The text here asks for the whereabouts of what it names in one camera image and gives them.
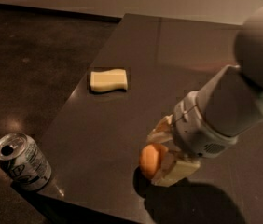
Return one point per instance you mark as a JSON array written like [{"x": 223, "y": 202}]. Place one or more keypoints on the yellow sponge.
[{"x": 110, "y": 80}]

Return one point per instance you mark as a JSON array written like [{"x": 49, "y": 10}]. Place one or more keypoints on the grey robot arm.
[{"x": 209, "y": 121}]

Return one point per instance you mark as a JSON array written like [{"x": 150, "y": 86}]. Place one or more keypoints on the silver green 7up can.
[{"x": 22, "y": 160}]

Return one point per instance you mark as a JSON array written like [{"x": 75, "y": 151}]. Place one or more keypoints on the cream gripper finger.
[
  {"x": 162, "y": 132},
  {"x": 174, "y": 167}
]

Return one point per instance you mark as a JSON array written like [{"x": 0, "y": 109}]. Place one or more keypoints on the orange fruit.
[{"x": 151, "y": 158}]

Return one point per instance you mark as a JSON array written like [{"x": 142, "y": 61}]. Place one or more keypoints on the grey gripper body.
[{"x": 191, "y": 130}]

